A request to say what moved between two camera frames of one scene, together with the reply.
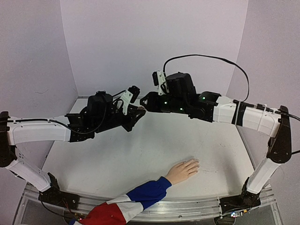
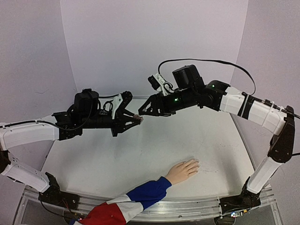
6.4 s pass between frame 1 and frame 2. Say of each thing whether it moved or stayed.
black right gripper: moved
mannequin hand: stayed
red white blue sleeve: stayed
